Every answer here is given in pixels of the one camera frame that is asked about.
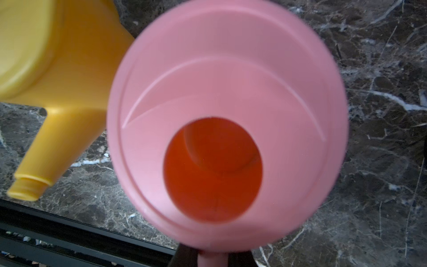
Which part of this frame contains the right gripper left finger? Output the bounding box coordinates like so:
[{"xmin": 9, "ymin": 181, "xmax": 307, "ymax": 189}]
[{"xmin": 168, "ymin": 244, "xmax": 199, "ymax": 267}]

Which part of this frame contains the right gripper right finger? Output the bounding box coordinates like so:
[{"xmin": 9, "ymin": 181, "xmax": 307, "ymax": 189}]
[{"xmin": 228, "ymin": 250, "xmax": 258, "ymax": 267}]

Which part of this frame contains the pink plastic watering can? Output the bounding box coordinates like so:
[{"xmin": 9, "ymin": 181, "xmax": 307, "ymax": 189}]
[{"xmin": 107, "ymin": 1, "xmax": 349, "ymax": 267}]

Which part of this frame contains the yellow plastic watering can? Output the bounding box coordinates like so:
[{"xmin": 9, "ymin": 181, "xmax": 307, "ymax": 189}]
[{"xmin": 1, "ymin": 1, "xmax": 133, "ymax": 201}]

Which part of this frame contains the black front mounting rail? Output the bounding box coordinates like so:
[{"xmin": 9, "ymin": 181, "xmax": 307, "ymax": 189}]
[{"xmin": 1, "ymin": 200, "xmax": 175, "ymax": 267}]

